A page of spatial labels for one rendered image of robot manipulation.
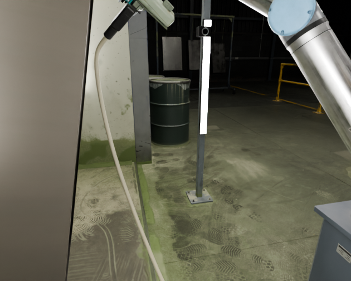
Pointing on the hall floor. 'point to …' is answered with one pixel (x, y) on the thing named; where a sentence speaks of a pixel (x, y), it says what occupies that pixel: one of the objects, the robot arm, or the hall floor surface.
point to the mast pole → (199, 115)
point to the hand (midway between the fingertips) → (135, 1)
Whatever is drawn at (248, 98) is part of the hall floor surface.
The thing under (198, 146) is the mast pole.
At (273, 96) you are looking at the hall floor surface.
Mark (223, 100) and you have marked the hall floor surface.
